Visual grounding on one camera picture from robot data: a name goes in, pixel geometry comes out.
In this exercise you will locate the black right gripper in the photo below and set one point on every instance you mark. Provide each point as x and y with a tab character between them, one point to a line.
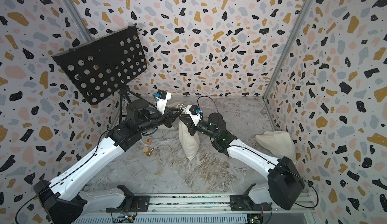
192	127

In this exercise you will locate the right green circuit board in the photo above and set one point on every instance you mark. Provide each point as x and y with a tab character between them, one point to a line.
254	219

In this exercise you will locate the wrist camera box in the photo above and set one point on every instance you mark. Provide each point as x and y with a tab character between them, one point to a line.
194	112
161	98

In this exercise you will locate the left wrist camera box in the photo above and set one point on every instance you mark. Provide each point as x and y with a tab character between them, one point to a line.
161	98

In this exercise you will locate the cream drawstring soil bag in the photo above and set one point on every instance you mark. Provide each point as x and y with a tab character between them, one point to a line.
190	144

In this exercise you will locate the aluminium corner post left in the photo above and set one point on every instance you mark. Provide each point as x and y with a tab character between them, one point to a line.
71	8

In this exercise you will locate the wooden letter cube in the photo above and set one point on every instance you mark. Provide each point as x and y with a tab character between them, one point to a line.
148	141

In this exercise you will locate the cream cloth bag far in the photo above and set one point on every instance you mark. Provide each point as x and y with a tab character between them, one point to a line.
178	106

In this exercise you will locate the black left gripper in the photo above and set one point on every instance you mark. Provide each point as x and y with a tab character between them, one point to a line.
169	117

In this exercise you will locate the green circuit board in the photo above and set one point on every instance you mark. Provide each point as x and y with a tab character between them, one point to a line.
125	219
254	219

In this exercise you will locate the left green circuit board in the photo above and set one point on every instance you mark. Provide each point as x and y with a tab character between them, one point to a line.
125	219

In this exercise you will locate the aluminium corner post right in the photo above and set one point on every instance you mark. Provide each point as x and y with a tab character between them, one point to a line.
292	37

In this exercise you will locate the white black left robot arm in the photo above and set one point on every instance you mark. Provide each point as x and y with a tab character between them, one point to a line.
63	198

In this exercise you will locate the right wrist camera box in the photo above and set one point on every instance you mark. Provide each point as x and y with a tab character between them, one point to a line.
194	112

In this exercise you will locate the cream cloth bag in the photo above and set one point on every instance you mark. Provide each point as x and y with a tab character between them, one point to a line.
178	106
279	143

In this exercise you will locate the cream cloth bag at right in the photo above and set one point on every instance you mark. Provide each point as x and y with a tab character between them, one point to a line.
279	143

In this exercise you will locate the aluminium corner post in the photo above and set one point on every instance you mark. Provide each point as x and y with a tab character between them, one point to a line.
71	8
292	37

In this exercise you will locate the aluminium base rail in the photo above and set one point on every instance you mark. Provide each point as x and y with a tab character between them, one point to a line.
210	208

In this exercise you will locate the black music stand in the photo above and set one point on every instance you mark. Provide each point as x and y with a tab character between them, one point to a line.
100	69

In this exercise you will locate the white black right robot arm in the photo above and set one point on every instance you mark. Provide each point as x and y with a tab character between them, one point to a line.
284	184

